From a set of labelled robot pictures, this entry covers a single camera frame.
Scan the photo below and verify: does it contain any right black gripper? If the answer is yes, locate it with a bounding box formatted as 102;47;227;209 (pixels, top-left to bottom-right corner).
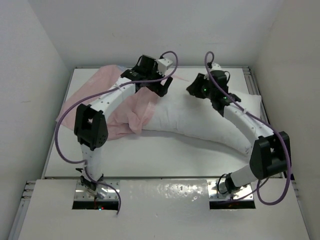
186;73;215;100

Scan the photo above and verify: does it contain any white pillow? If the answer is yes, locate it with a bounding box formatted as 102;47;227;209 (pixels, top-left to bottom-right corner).
142;90;252;156

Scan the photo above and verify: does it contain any pink princess pillowcase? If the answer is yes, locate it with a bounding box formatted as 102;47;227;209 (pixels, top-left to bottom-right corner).
56;64;191;141

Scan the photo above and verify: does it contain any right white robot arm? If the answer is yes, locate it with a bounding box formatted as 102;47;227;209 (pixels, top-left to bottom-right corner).
186;70;291;194

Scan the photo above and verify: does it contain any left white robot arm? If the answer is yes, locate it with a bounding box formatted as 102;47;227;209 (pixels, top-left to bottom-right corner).
74;55;173;193

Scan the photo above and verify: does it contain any white foam front board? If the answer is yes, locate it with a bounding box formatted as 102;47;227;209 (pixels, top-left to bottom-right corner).
19;179;309;240

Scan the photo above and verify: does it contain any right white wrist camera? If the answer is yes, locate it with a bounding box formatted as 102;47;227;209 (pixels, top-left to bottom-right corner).
209;63;223;72

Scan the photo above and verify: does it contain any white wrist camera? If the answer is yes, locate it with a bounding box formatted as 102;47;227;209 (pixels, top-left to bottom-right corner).
156;58;173;76
209;63;223;72

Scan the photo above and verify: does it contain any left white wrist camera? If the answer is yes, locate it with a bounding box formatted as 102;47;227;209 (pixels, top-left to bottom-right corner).
156;58;173;76

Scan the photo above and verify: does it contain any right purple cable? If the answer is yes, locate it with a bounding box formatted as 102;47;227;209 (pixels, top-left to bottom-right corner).
204;51;292;206

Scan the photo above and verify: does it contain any purple cable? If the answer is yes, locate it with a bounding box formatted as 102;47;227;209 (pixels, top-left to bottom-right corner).
204;51;292;206
54;50;180;216

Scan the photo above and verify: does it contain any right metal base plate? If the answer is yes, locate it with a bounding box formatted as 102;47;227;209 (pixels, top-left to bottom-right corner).
207;180;255;201

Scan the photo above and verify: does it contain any metal base plate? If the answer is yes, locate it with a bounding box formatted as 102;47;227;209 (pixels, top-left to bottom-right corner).
73;180;120;202
207;180;255;201

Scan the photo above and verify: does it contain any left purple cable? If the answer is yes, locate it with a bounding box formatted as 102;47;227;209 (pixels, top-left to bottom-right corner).
54;50;180;216

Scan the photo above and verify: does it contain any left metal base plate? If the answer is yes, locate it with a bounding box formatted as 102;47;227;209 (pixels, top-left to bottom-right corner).
73;180;120;202

